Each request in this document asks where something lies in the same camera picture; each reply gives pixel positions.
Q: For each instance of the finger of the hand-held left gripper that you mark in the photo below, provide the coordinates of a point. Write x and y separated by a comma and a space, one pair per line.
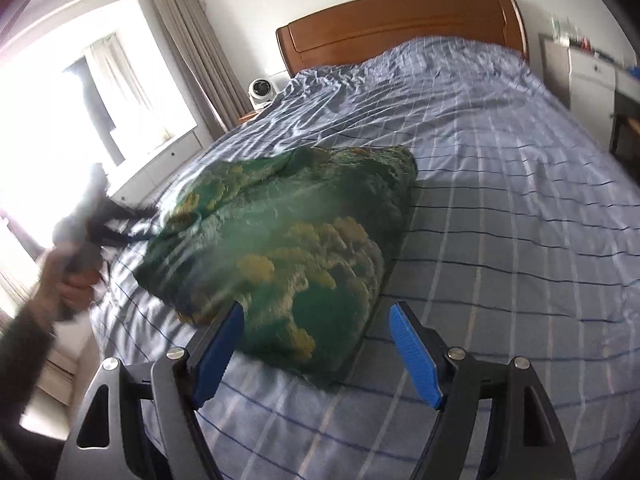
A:
135, 214
122, 237

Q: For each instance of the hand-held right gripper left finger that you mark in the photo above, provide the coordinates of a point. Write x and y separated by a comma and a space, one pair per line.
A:
220, 355

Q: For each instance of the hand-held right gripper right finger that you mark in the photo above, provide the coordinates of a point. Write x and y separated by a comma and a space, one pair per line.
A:
415, 355

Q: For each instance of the green landscape print jacket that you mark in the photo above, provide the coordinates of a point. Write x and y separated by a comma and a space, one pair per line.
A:
290, 250

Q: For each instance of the person's left forearm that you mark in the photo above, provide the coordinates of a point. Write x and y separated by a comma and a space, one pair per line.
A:
22, 360

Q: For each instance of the person's left hand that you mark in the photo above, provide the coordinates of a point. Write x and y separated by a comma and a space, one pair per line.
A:
65, 290

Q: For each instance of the white window bench cabinet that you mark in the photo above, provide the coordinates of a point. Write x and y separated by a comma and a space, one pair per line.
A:
160, 165

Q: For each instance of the white sheer curtain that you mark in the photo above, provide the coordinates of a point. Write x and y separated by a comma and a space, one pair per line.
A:
115, 75

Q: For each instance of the wooden nightstand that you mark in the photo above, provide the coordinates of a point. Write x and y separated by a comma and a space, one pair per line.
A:
248, 116

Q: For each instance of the beige curtain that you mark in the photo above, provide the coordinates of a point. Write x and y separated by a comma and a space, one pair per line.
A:
200, 60

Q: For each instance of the white round fan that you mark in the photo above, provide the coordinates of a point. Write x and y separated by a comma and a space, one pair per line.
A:
261, 92

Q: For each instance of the bed with blue checked duvet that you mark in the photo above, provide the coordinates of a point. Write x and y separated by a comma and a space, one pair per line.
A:
500, 185

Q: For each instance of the wooden bed headboard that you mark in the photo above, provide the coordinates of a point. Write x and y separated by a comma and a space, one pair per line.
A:
400, 25

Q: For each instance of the white desk with drawers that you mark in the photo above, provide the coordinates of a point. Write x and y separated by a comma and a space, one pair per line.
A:
595, 80

